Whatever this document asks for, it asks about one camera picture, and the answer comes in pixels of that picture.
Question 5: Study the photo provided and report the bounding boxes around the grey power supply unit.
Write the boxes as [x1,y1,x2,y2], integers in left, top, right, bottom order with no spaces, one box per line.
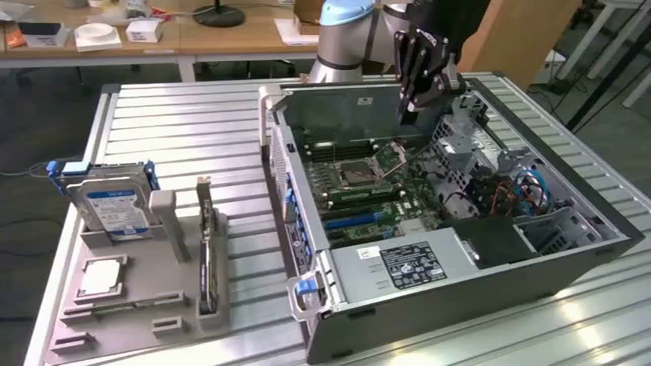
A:
[328,227,480,306]

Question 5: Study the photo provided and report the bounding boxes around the hard disk with blue rails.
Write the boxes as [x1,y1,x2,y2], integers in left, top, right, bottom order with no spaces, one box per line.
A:
[45,159,162,242]

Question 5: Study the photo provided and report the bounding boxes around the grey floor cable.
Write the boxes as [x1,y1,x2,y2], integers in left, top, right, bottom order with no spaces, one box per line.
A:
[0,160,63,181]

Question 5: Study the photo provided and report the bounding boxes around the silver CPU chip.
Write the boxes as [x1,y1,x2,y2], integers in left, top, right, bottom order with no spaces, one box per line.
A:
[80,260,124,297]

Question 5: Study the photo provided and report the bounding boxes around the black open PC case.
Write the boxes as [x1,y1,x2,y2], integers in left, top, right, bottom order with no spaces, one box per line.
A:
[256,78,647,365]

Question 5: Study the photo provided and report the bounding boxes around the grey parts rack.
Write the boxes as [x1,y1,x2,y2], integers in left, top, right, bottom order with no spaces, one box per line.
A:
[44,178,235,363]

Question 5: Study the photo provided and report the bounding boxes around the white square box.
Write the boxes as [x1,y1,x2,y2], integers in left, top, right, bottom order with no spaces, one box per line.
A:
[73,23,124,53]

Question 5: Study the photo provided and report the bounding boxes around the wooden desk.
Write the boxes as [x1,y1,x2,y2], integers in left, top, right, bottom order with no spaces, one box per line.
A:
[0,0,327,83]

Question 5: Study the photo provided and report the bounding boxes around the blue wire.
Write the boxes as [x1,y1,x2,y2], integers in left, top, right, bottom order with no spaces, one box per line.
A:
[512,169,555,215]

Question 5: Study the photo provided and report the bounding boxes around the white table frame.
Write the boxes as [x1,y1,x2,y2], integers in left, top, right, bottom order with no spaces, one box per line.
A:
[552,0,651,108]

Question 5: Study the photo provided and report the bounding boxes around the red wire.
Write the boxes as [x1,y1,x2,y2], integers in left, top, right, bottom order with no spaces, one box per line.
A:
[488,180,516,219]

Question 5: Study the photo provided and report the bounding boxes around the green motherboard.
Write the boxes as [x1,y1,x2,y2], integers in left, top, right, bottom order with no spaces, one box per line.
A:
[302,129,450,246]

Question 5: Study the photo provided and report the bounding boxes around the white box with black top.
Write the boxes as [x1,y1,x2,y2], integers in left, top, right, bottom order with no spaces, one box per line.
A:
[17,21,71,49]

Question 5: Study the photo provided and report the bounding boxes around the installed green RAM stick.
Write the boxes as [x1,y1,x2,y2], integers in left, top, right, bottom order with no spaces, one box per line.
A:
[328,184,402,204]

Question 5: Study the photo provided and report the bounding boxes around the metal disk bay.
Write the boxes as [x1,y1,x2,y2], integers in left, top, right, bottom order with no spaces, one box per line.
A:
[512,207,607,257]

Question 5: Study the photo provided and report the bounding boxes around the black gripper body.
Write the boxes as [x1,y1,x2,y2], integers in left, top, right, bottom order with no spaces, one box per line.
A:
[406,0,491,65]

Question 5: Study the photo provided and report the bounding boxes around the black slanted pole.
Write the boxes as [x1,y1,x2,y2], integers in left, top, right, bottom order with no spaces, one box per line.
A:
[563,0,651,133]

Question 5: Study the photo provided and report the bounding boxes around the brown cardboard box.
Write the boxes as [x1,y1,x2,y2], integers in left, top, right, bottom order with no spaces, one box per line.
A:
[294,0,328,26]

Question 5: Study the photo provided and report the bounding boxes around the black round lamp base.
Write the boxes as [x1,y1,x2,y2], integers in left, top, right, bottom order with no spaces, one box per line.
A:
[191,0,247,28]

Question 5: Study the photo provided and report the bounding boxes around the CPU socket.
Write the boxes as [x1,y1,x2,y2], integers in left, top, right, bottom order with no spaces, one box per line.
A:
[336,159,382,190]

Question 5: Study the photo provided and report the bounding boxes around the black graphics card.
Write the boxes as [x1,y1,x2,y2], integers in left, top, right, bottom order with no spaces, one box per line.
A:
[195,175,223,316]

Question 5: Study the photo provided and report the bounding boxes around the wooden cabinet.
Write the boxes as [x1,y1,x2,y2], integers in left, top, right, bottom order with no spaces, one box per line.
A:
[455,0,584,92]

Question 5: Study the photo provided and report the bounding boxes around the open socket cover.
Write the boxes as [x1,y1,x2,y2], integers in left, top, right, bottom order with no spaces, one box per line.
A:
[372,140,410,178]

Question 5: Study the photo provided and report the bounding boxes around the metal drive cage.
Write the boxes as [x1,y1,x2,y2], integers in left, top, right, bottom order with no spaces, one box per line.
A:
[431,114,511,185]

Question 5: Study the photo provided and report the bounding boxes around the small white printed box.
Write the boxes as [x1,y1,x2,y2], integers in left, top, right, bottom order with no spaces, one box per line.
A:
[124,18,166,44]

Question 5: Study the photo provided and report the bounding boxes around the blue expansion slot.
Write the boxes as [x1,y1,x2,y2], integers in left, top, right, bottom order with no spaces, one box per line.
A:
[322,212,379,227]

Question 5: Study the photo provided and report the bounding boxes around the flat white box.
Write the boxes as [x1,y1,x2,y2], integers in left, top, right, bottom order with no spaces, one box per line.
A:
[274,17,323,47]

